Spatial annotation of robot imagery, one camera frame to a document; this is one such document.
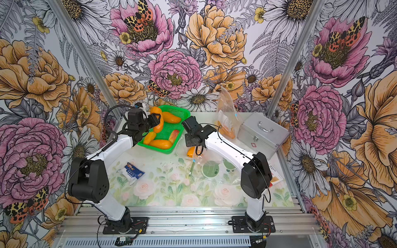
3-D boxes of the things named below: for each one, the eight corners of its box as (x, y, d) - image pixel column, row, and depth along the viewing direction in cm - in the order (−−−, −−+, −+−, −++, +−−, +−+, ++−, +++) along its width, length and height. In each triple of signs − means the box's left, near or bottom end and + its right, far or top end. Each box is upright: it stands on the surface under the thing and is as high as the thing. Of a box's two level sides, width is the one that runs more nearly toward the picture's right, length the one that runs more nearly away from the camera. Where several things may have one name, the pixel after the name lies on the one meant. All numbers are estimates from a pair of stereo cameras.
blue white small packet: (121, 172, 92) (119, 170, 90) (129, 164, 96) (127, 162, 94) (137, 181, 89) (135, 179, 87) (144, 172, 92) (143, 170, 90)
